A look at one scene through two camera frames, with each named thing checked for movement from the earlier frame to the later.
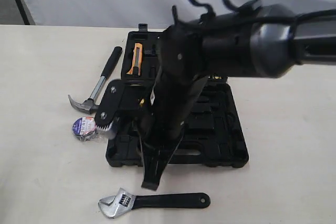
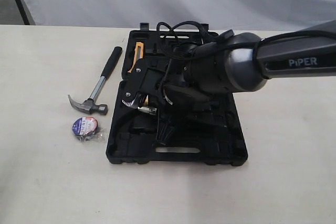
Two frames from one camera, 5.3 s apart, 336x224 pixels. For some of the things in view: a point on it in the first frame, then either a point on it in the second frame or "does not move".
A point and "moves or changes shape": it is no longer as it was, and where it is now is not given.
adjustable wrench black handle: [124, 202] moves or changes shape
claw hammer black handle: [91, 103] does not move
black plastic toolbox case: [213, 136] does not move
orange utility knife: [136, 70] does not move
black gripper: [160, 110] to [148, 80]
